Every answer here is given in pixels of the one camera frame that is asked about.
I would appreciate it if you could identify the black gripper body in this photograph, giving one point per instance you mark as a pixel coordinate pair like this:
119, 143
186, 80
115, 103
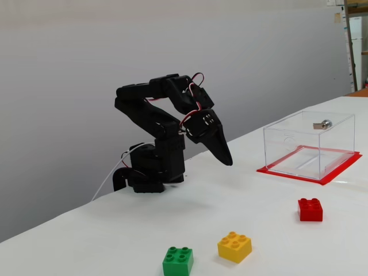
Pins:
207, 130

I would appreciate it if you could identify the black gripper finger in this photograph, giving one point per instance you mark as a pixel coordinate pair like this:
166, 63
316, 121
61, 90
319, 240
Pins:
224, 143
215, 149

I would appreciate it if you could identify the red lego brick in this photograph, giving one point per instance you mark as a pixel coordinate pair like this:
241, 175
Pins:
310, 211

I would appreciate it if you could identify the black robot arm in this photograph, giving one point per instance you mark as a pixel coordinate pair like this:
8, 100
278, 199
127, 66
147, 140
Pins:
149, 115

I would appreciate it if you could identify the yellow lego brick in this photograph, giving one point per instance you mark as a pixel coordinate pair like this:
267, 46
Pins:
234, 248

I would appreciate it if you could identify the transparent plastic box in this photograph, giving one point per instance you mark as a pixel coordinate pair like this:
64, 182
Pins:
336, 138

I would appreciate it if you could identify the green lego brick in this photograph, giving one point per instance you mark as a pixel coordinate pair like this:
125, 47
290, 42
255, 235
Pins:
176, 263

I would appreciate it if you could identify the black table clamp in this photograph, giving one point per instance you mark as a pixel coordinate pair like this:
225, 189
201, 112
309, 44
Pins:
118, 178

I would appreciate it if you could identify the silver cam lock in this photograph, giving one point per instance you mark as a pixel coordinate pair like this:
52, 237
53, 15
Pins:
326, 123

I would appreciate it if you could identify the white paper table cover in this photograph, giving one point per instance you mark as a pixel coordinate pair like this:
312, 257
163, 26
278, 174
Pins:
115, 235

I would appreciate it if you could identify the wooden table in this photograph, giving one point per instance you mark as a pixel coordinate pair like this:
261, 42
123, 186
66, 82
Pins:
362, 92

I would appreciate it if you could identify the red fire extinguisher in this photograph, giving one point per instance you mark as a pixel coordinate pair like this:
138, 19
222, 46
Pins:
366, 84

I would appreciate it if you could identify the orange paper note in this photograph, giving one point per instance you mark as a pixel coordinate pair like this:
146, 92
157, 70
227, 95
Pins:
337, 17

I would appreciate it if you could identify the white refrigerator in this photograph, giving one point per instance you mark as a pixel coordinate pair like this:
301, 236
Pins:
356, 28

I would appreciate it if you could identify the red tape frame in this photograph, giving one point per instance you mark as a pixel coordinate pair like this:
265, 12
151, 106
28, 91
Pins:
345, 164

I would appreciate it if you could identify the wooden post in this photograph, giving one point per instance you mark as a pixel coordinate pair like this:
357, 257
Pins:
351, 57

